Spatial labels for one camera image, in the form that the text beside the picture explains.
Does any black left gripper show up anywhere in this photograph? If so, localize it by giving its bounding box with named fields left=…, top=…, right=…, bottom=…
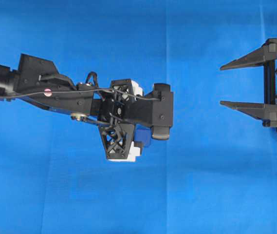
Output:
left=97, top=79, right=143, bottom=162

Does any black camera cable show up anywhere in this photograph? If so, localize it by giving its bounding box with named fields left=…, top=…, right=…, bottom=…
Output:
left=6, top=87, right=161, bottom=102

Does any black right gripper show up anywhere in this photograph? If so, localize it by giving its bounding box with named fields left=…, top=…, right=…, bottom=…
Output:
left=220, top=39, right=277, bottom=129

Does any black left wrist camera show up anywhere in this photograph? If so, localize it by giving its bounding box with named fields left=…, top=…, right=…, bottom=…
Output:
left=123, top=83, right=173, bottom=140

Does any blue cube block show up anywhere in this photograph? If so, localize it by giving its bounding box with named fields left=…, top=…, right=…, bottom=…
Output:
left=134, top=127, right=151, bottom=147

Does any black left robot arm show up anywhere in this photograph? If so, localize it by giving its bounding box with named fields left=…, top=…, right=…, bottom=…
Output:
left=0, top=54, right=149, bottom=162

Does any blue table cloth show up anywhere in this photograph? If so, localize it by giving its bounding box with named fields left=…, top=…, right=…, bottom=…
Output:
left=0, top=0, right=277, bottom=234

